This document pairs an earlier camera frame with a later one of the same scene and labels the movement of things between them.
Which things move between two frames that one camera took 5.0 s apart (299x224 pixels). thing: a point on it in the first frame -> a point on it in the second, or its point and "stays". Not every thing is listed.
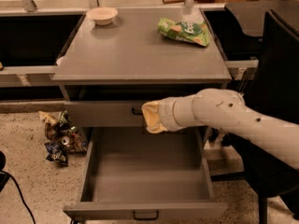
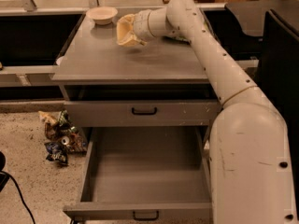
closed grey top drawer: [106, 113] stays
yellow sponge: [151, 119] -> [123, 30]
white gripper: [167, 114] -> [140, 26]
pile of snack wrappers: [62, 135] stays
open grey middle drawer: [132, 173] stays
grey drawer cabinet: [109, 63] stays
